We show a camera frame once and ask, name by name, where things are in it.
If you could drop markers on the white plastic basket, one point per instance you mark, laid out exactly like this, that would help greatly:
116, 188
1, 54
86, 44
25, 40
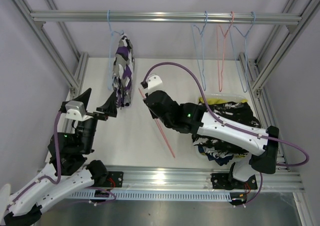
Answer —
225, 95

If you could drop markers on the white newspaper print trousers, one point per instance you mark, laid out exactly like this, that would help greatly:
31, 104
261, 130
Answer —
212, 153

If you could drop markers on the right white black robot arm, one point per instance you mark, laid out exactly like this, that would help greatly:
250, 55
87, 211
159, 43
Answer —
190, 118

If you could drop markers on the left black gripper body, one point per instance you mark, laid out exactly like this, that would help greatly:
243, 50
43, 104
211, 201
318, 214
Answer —
97, 115

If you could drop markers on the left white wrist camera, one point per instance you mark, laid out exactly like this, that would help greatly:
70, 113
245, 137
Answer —
74, 110

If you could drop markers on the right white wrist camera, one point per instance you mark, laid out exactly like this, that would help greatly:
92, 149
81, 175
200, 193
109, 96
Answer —
152, 83

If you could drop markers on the aluminium frame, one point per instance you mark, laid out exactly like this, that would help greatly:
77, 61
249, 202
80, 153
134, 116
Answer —
47, 44

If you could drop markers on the slotted cable duct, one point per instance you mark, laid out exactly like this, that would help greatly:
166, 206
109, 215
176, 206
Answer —
207, 195

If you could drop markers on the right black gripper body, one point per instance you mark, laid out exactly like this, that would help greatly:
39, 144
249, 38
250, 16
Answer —
153, 115

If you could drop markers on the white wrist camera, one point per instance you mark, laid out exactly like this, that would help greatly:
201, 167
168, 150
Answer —
152, 83
74, 110

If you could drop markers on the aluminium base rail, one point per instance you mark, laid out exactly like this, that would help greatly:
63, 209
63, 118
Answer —
187, 179

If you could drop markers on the navy blue trousers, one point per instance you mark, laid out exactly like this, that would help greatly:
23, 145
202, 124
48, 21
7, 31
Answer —
220, 162

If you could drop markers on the aluminium hanging rail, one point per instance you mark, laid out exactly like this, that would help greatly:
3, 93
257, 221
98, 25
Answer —
167, 17

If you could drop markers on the black white floral trousers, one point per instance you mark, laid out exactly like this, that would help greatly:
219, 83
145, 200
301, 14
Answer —
239, 112

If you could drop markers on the purple grey patterned trousers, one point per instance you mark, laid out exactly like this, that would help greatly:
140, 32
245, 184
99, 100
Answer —
123, 72

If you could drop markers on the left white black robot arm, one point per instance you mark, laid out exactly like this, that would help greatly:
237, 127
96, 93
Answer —
67, 170

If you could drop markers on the light blue wire hanger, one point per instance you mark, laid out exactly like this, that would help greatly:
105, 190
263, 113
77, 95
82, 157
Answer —
110, 67
244, 82

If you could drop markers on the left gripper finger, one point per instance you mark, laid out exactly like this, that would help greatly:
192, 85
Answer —
84, 97
109, 108

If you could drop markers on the pink wire hanger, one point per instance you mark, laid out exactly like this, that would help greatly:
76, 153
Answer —
221, 37
164, 137

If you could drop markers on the yellow-green trousers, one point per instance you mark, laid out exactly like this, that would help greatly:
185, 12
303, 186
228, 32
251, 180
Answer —
212, 100

